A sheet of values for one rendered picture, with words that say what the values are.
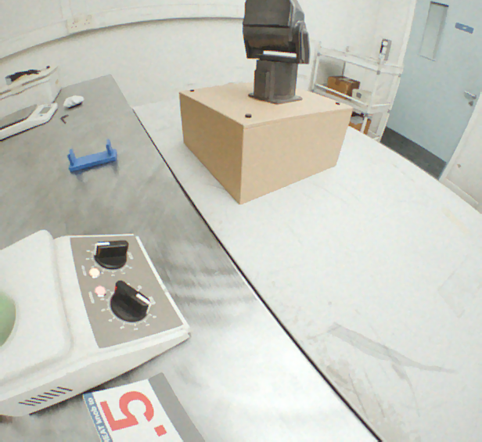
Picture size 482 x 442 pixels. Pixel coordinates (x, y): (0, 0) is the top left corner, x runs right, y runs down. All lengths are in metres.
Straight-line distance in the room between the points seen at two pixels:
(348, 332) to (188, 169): 0.33
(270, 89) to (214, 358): 0.33
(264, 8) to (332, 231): 0.30
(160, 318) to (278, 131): 0.24
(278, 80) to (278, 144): 0.10
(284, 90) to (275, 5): 0.12
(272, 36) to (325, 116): 0.13
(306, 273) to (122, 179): 0.32
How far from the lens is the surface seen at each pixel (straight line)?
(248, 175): 0.30
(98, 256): 0.23
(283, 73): 0.35
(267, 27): 0.33
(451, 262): 0.41
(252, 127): 0.27
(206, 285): 0.25
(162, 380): 0.23
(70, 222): 0.38
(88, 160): 0.49
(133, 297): 0.19
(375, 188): 0.44
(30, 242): 0.24
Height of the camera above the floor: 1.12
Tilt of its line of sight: 42 degrees down
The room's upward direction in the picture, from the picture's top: 3 degrees clockwise
